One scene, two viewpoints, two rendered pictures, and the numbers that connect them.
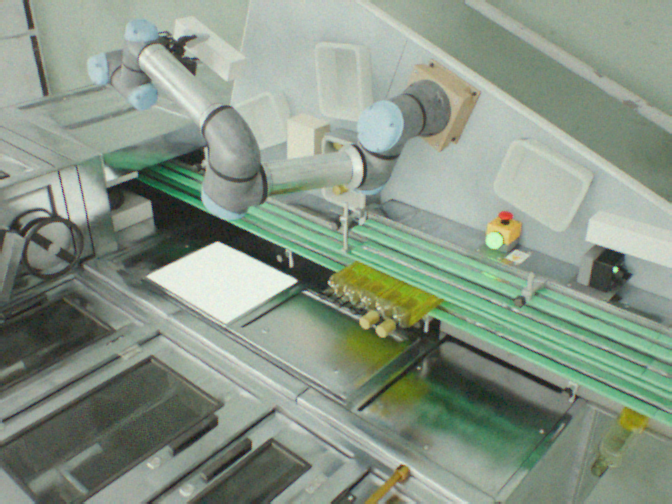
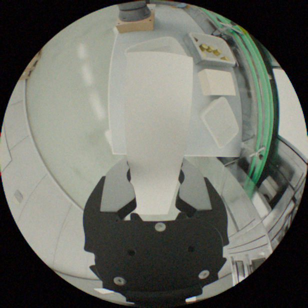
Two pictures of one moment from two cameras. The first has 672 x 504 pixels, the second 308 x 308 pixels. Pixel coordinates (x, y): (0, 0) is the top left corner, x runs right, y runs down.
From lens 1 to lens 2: 201 cm
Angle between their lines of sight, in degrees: 40
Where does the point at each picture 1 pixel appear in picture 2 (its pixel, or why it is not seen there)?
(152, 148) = (250, 191)
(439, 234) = (194, 8)
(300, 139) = (218, 82)
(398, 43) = (120, 46)
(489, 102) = not seen: hidden behind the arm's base
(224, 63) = (143, 69)
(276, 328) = not seen: outside the picture
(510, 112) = not seen: hidden behind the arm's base
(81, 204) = (281, 217)
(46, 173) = (271, 247)
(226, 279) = (297, 107)
